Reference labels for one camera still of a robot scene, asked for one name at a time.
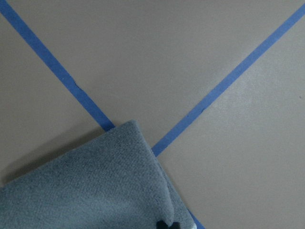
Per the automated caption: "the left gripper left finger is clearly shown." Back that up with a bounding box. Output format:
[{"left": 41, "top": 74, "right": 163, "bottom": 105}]
[{"left": 156, "top": 220, "right": 168, "bottom": 229}]

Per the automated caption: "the pink and grey towel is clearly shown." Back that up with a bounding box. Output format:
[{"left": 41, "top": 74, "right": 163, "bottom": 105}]
[{"left": 0, "top": 120, "right": 196, "bottom": 229}]

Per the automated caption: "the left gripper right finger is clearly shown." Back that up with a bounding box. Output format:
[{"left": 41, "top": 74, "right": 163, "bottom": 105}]
[{"left": 170, "top": 222, "right": 181, "bottom": 229}]

